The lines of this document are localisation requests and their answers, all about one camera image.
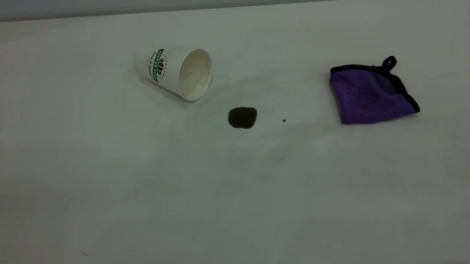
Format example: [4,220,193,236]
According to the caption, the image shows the white paper coffee cup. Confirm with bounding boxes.
[133,45,214,104]

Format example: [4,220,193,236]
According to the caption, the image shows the purple cloth with black trim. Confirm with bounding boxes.
[329,55,421,126]

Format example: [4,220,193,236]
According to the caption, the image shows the dark coffee spill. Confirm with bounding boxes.
[227,106,258,130]

